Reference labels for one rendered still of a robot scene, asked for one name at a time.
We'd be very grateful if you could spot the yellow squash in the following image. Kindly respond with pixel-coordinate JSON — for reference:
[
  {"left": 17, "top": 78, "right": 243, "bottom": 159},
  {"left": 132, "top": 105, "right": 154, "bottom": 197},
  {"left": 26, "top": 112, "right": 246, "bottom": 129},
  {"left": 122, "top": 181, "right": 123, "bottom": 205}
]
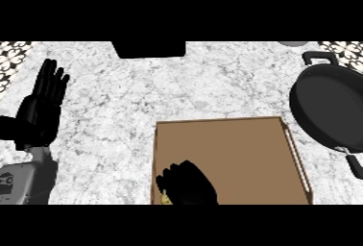
[{"left": 160, "top": 191, "right": 173, "bottom": 206}]

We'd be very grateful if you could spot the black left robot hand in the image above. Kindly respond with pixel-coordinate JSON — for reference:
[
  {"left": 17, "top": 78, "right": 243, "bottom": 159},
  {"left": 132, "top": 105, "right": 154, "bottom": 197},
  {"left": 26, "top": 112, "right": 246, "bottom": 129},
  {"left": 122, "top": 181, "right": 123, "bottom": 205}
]
[{"left": 0, "top": 58, "right": 72, "bottom": 152}]

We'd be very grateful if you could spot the grey round object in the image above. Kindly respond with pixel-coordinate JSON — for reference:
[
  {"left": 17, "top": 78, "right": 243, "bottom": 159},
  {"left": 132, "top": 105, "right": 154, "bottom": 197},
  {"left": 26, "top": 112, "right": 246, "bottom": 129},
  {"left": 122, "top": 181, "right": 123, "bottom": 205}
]
[{"left": 277, "top": 41, "right": 311, "bottom": 48}]

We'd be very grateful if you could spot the black pot with handles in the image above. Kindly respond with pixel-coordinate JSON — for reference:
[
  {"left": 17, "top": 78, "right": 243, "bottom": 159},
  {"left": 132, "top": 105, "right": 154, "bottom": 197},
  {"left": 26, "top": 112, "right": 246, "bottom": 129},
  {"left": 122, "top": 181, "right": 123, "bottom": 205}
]
[{"left": 288, "top": 50, "right": 363, "bottom": 181}]

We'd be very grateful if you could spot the brown wooden tray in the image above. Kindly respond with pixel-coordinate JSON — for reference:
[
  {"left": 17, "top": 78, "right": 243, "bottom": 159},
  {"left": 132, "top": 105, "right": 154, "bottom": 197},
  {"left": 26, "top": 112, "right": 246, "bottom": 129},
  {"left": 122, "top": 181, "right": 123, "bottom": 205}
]
[{"left": 151, "top": 115, "right": 315, "bottom": 206}]

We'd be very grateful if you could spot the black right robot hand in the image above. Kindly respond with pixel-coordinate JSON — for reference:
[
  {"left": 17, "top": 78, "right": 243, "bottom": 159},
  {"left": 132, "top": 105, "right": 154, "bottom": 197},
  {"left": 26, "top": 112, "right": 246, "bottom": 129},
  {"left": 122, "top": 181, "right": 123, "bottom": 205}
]
[{"left": 156, "top": 160, "right": 221, "bottom": 206}]

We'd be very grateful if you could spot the black appliance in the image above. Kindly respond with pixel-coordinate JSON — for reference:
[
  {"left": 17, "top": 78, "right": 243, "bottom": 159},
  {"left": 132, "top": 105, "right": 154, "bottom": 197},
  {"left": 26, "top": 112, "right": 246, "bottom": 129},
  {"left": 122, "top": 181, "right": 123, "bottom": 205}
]
[{"left": 111, "top": 41, "right": 188, "bottom": 60}]

